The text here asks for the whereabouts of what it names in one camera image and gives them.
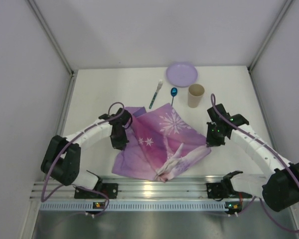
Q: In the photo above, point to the aluminium mounting rail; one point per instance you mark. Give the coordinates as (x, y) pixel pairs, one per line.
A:
(181, 188)

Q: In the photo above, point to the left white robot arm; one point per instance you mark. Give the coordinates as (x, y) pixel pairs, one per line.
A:
(62, 160)

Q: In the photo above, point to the lilac plastic plate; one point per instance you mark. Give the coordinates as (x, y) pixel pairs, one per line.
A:
(181, 74)

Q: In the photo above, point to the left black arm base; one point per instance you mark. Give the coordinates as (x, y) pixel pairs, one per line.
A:
(97, 191)

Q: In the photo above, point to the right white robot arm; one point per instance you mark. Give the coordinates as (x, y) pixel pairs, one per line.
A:
(278, 186)

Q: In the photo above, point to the aluminium frame post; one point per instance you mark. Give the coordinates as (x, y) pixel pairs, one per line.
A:
(49, 34)
(282, 13)

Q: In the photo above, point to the left aluminium frame post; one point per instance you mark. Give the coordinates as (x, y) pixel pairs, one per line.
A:
(49, 34)

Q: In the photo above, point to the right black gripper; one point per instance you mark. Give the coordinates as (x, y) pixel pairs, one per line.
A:
(213, 139)

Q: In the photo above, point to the blue metallic spoon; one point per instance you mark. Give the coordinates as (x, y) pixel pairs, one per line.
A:
(173, 93)

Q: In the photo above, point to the right aluminium frame post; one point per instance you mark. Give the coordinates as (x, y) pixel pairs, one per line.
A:
(282, 13)

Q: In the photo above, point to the beige paper cup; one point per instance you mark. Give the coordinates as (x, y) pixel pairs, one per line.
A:
(195, 94)

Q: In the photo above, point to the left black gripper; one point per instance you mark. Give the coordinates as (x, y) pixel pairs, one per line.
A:
(119, 141)

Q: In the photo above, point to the perforated cable duct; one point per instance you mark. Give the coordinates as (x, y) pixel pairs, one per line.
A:
(137, 206)

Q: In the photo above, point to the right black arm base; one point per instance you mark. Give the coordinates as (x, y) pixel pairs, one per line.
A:
(217, 192)

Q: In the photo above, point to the fork with teal handle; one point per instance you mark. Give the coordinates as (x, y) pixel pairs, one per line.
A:
(159, 86)

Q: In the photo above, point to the purple printed placemat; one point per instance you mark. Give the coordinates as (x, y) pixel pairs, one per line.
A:
(161, 145)

